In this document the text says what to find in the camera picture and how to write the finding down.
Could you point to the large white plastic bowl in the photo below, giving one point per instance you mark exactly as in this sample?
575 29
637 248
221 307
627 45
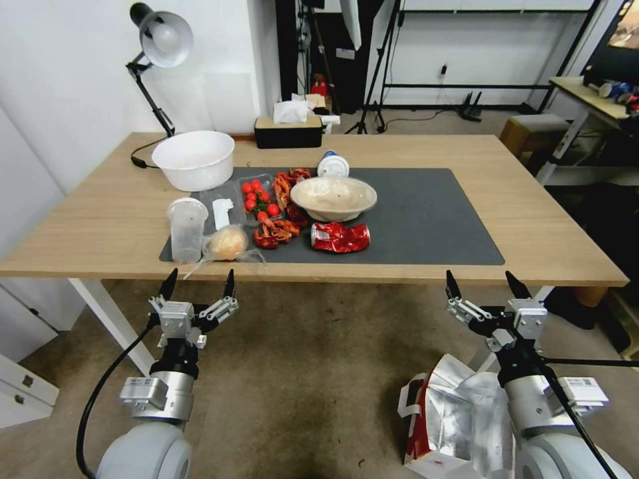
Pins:
193 159

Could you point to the black metal rack frame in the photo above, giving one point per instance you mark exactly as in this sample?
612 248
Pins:
499 87

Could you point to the black white desk lamp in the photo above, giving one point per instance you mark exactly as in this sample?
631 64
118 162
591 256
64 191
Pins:
165 32

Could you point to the red fire extinguisher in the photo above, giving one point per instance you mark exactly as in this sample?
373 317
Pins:
320 89

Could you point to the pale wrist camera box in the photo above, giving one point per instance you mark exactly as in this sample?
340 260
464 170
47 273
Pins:
176 319
531 317

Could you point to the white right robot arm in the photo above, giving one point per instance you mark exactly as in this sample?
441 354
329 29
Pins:
539 414

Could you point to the black tripod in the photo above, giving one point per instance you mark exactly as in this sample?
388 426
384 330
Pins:
367 107

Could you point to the white blue paper cup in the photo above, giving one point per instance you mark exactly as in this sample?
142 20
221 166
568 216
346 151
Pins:
333 164

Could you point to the crushed red soda can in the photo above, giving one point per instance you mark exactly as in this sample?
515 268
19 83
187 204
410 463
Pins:
342 238

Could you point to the bun in clear bag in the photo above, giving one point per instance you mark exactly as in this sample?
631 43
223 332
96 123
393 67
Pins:
228 243

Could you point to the red white foil delivery bag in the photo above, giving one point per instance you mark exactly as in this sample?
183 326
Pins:
449 419

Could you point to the black monitor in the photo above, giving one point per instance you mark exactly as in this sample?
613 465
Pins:
619 35

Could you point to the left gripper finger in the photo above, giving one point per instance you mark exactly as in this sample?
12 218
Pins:
227 297
169 287

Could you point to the beige paper bowl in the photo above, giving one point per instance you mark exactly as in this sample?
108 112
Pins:
333 199

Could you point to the white plastic cutlery piece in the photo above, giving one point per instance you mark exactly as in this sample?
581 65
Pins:
222 209

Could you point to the clear plastic cup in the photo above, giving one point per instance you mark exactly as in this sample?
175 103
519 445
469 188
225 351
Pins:
185 232

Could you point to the red crayfish shell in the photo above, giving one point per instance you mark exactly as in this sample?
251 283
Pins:
281 189
298 214
288 228
265 235
299 174

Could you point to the white photo light diffuser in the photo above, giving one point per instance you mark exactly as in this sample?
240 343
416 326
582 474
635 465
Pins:
352 22

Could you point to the black wall plug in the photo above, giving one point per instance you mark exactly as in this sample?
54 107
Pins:
443 70

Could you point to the white drawer cabinet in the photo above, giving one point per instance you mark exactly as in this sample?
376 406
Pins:
25 344

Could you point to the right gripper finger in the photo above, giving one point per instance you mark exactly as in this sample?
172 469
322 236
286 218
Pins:
457 297
516 288

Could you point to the dark grey desk mat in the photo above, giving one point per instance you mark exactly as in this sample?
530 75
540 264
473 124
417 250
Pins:
424 224

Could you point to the black wifi router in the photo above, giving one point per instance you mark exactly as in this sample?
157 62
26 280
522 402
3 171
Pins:
471 107

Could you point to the red cherry tomato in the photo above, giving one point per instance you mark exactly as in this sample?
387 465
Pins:
272 209
256 185
247 188
261 196
251 199
262 216

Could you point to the white bottle on side desk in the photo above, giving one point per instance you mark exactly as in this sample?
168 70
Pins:
606 90

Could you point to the wooden side desk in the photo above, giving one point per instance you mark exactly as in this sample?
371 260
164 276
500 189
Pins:
584 129

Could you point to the black tissue box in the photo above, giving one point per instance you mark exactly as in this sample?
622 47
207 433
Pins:
288 130

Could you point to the clear plastic tomato tray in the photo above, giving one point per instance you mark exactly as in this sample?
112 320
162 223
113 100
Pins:
259 202

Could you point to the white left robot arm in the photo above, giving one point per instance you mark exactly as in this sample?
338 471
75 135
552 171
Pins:
150 449

